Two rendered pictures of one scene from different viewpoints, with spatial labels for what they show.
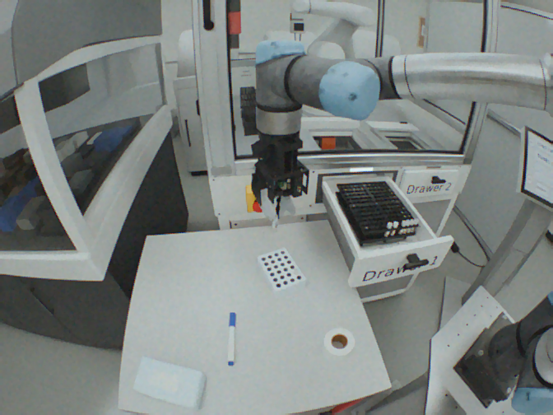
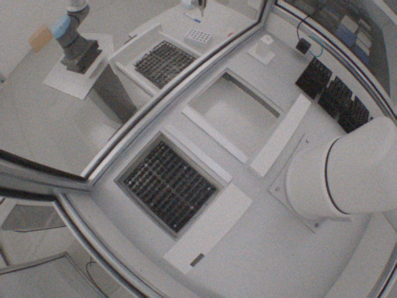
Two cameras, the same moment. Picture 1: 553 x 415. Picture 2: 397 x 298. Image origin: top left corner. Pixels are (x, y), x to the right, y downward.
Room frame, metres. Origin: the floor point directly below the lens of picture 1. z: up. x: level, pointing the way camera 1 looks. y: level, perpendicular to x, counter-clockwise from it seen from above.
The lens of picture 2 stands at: (1.01, -0.52, 1.45)
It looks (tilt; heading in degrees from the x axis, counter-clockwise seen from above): 75 degrees down; 135
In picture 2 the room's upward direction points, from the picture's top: 5 degrees clockwise
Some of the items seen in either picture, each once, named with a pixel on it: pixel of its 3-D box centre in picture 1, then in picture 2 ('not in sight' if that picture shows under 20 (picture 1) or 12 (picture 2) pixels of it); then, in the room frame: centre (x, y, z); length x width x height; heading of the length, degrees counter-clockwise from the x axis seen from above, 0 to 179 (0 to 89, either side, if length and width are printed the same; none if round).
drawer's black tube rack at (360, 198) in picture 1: (374, 212); not in sight; (0.57, -0.29, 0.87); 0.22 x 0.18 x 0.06; 8
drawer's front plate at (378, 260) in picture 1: (405, 261); not in sight; (0.38, -0.32, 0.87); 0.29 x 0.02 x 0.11; 98
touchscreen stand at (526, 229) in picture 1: (509, 263); not in sight; (0.56, -1.26, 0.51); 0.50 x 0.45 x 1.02; 151
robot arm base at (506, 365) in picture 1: (520, 346); not in sight; (0.05, -0.55, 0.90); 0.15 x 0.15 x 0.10
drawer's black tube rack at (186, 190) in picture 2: not in sight; (169, 187); (0.94, -0.55, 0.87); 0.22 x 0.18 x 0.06; 8
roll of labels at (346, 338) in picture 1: (337, 344); not in sight; (0.22, -0.14, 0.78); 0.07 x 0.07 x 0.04
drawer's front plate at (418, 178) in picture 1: (430, 183); not in sight; (0.74, -0.58, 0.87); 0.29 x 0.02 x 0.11; 98
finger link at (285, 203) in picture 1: (287, 204); not in sight; (0.43, -0.02, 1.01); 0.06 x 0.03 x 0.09; 25
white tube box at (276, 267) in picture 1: (281, 272); not in sight; (0.43, -0.01, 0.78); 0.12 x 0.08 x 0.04; 25
